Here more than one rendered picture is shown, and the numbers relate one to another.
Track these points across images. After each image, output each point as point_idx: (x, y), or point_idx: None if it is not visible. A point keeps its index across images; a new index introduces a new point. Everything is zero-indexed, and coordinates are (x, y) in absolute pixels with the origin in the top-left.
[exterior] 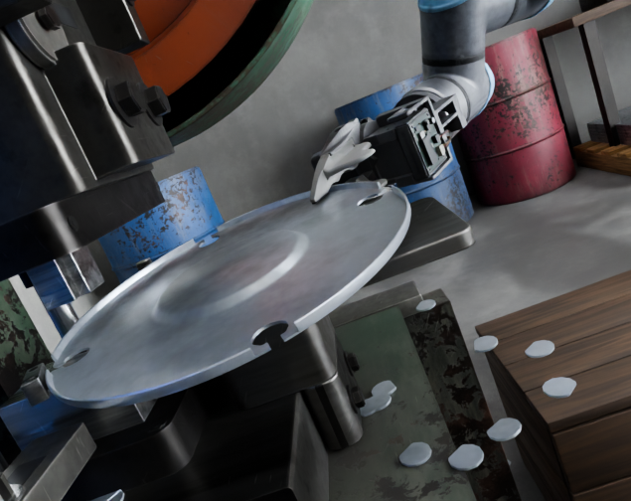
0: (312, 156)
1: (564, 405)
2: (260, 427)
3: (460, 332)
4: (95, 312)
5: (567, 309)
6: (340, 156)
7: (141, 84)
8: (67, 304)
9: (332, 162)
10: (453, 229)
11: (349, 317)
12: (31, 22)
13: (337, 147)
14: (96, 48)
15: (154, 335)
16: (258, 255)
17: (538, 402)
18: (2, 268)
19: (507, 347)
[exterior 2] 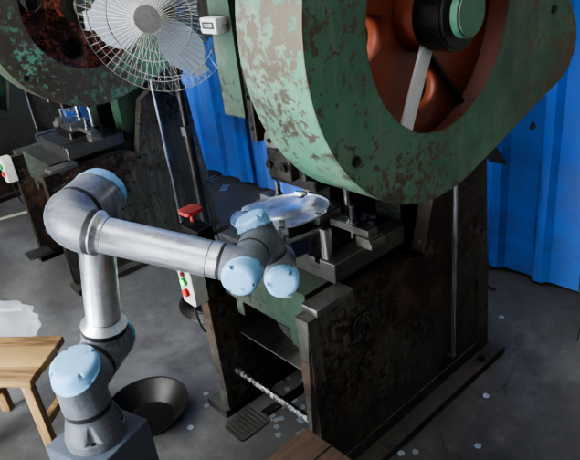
0: (315, 230)
1: (302, 441)
2: None
3: (296, 329)
4: (323, 198)
5: None
6: (278, 224)
7: (283, 162)
8: (342, 193)
9: (278, 223)
10: (225, 232)
11: (327, 289)
12: (266, 141)
13: (279, 222)
14: (270, 151)
15: (279, 203)
16: (271, 213)
17: (318, 439)
18: None
19: None
